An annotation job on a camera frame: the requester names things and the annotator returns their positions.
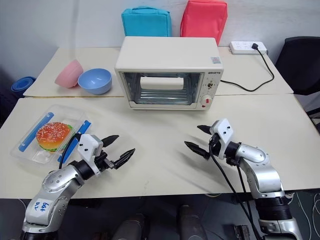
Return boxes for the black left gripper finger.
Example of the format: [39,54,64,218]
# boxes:
[101,134,120,149]
[112,148,137,170]

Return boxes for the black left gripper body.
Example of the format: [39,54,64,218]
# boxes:
[94,150,116,174]

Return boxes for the clear container with blue clips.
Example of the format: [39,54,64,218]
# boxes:
[10,104,92,165]

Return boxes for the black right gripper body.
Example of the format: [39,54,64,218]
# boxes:
[208,133,225,159]

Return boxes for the blue fabric bag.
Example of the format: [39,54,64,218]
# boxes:
[121,7,173,38]

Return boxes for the cream toaster oven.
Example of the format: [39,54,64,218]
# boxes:
[114,36,224,112]

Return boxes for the toy hamburger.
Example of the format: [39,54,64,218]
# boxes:
[35,121,76,153]

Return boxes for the glass oven door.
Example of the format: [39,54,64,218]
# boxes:
[118,71,205,109]

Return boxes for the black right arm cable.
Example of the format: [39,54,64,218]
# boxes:
[209,141,264,240]

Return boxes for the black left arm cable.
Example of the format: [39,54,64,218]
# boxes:
[57,133,81,171]

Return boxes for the white timer dial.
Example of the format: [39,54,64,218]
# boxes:
[200,94,214,109]

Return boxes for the blue plastic bowl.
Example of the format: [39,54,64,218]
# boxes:
[77,67,113,96]

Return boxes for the black power cable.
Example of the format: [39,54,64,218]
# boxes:
[219,42,276,93]

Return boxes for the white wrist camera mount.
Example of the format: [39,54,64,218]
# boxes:
[76,133,104,174]
[209,118,236,160]

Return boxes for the pink plastic bowl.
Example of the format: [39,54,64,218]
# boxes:
[54,59,84,90]

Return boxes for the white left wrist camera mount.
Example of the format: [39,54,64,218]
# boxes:
[76,133,104,174]

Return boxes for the white power strip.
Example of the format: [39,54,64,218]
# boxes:
[229,40,269,56]

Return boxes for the black chair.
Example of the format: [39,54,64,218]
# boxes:
[274,36,320,96]

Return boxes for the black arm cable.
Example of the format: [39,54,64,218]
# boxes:
[57,133,81,171]
[209,141,264,240]

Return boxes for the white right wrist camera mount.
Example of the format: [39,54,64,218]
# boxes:
[209,118,236,160]

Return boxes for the red fabric bag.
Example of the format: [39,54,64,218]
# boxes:
[179,0,229,47]

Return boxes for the white floor cable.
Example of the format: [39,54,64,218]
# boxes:
[291,191,320,227]

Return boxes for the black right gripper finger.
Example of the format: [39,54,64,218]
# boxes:
[183,141,211,160]
[196,124,212,135]

